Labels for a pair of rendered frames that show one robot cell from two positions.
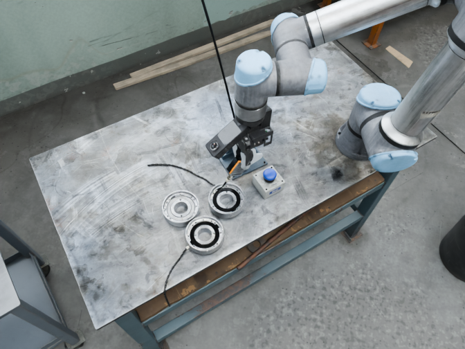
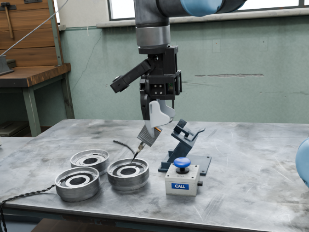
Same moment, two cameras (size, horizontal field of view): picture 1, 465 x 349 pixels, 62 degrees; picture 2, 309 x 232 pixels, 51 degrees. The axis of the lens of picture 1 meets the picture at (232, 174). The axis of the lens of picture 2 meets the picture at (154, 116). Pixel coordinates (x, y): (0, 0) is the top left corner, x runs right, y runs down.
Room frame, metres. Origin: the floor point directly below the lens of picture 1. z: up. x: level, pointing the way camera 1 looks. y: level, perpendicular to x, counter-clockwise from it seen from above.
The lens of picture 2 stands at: (0.13, -0.59, 1.21)
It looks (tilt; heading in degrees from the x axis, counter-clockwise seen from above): 18 degrees down; 49
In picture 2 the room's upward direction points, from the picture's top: 4 degrees counter-clockwise
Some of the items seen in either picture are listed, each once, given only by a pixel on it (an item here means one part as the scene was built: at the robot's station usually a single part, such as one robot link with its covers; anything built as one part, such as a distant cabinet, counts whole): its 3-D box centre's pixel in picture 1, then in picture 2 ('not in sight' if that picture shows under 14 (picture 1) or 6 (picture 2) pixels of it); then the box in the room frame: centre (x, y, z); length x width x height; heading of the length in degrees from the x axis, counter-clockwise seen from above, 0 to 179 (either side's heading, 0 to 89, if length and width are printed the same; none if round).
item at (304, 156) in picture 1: (239, 148); (195, 159); (0.76, -0.02, 0.79); 1.20 x 0.60 x 0.02; 122
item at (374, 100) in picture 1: (375, 109); not in sight; (0.79, -0.41, 0.97); 0.13 x 0.12 x 0.14; 6
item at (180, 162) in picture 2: (269, 177); (182, 169); (0.62, -0.11, 0.85); 0.04 x 0.04 x 0.05
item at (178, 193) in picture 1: (180, 209); (90, 163); (0.52, 0.14, 0.82); 0.10 x 0.10 x 0.04
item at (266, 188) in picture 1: (270, 181); (185, 178); (0.62, -0.11, 0.82); 0.08 x 0.07 x 0.05; 122
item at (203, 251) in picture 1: (205, 235); (78, 184); (0.44, 0.07, 0.82); 0.10 x 0.10 x 0.04
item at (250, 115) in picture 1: (250, 104); (153, 37); (0.62, -0.04, 1.15); 0.08 x 0.08 x 0.05
